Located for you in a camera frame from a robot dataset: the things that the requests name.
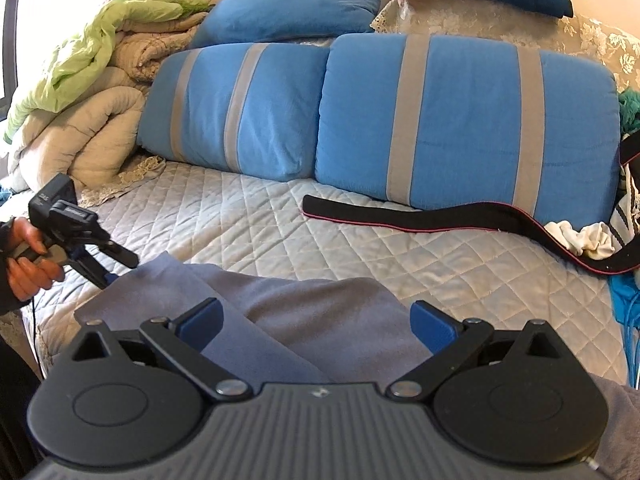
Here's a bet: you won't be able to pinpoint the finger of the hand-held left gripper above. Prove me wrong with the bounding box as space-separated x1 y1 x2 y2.
97 232 140 269
75 252 119 291

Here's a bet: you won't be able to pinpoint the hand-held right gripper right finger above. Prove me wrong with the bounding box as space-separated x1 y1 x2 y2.
387 300 581 403

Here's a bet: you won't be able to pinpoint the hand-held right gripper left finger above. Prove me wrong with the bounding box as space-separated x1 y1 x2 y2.
65 297 253 403

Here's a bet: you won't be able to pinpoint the blue-grey pants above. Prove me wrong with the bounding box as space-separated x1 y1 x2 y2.
74 251 436 386

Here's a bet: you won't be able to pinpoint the person's left hand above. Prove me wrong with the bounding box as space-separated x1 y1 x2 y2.
7 219 66 302

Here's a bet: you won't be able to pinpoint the black belt with pink edge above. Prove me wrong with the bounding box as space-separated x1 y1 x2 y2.
303 132 640 276

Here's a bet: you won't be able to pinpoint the grey quilted bedspread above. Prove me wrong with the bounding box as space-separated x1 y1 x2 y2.
20 157 631 396

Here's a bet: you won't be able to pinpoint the person's black clothing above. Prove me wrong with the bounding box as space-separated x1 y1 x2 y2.
0 305 46 480

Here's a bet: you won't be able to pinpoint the blue grey-striped pillow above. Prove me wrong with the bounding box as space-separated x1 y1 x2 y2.
312 34 621 217
137 42 331 183

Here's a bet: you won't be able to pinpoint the green comforter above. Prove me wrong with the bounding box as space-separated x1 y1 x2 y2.
2 0 216 141

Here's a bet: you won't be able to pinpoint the tan knitted blanket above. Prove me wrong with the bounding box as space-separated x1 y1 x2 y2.
112 10 211 83

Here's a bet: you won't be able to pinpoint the grey cloth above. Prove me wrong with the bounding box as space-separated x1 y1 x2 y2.
582 372 640 480

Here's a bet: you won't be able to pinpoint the black white striped cloth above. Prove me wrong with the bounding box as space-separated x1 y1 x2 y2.
607 170 640 248

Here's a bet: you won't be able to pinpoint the teal yarn bundle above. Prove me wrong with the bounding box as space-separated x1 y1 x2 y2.
617 90 640 136

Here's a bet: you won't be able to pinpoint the plain blue pillow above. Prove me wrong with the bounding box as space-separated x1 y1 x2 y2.
189 0 395 50

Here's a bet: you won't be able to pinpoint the beige floral lace cover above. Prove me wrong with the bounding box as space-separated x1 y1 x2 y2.
370 0 640 96

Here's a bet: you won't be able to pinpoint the thin black cable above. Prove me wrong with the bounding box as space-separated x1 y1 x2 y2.
27 297 46 378

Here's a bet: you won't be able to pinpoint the dark window frame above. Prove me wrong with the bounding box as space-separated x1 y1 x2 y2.
2 0 22 123

